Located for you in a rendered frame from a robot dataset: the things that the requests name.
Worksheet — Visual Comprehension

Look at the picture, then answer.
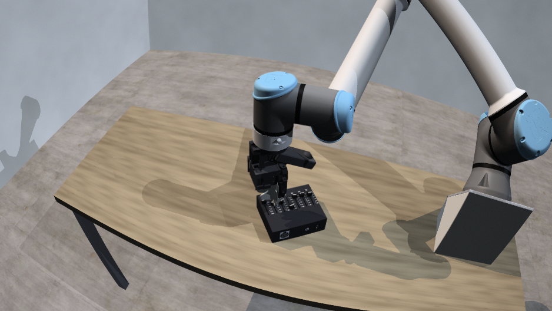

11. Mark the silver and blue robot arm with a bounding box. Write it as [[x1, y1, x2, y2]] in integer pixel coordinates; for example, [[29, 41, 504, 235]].
[[252, 0, 552, 202]]

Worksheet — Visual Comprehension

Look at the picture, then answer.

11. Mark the dark grey lighting desk panel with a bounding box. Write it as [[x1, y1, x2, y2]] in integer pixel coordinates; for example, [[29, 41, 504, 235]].
[[257, 184, 327, 243]]

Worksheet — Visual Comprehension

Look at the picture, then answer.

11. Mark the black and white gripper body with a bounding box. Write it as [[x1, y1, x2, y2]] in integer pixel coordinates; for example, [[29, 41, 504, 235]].
[[248, 140, 288, 190]]

